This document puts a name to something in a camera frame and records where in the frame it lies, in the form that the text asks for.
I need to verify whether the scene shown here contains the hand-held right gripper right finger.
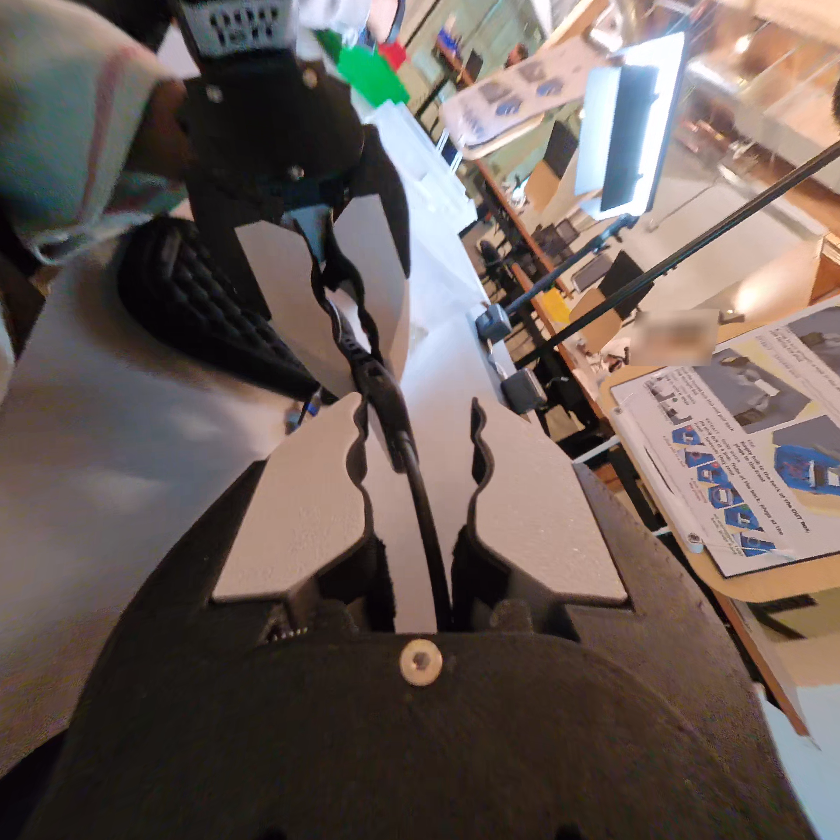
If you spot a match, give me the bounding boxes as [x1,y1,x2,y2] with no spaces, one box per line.
[451,395,631,631]

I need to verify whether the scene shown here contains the cardboard board with instruction sheet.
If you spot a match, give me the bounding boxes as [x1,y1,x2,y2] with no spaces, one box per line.
[598,295,840,605]

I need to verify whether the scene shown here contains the black office chair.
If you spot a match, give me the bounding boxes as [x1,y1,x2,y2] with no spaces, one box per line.
[478,239,521,291]

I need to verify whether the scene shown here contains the long black pole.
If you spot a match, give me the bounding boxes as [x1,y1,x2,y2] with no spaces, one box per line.
[517,140,840,367]

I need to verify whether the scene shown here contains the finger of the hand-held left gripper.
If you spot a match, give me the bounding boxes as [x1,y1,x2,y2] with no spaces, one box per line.
[234,218,368,399]
[325,192,413,383]

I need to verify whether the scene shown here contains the cardboard board with picture sheet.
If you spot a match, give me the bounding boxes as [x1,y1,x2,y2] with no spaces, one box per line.
[437,33,595,160]

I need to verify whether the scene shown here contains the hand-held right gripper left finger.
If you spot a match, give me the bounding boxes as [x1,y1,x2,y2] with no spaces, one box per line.
[211,392,396,624]

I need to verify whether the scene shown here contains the green block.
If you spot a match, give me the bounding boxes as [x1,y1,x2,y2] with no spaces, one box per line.
[336,45,412,110]

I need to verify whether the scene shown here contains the black light stand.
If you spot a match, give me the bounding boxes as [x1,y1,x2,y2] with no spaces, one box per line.
[504,213,643,317]

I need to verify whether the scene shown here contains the white led light panel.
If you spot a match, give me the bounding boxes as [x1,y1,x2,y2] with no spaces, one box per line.
[574,31,687,221]

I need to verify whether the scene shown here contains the black bumpy wrist rest pad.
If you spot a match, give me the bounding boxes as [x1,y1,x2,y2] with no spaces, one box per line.
[117,215,324,403]

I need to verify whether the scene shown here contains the person's left forearm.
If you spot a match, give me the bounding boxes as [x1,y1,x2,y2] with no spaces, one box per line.
[0,0,198,266]

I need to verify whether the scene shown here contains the black usb cable blue-ringed plug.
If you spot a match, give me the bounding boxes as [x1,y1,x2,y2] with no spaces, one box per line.
[287,308,458,634]

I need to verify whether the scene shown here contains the grey table clamp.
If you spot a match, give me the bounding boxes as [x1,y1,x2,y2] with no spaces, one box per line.
[474,303,514,343]
[501,368,550,415]

